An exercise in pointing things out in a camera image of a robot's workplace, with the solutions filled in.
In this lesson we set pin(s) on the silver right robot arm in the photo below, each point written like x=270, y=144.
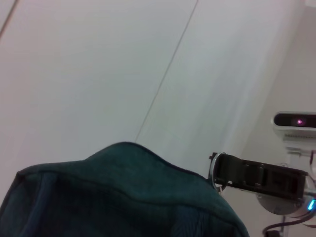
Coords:
x=279, y=207

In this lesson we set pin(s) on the white robot head housing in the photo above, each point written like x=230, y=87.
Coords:
x=300, y=153

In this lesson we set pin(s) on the white robot head camera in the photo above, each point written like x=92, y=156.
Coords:
x=296, y=122

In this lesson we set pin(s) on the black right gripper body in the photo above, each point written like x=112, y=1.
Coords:
x=284, y=181

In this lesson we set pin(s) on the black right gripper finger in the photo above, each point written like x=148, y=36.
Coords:
x=237, y=172

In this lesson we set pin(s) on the dark teal insulated lunch bag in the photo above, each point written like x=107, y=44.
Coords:
x=111, y=197

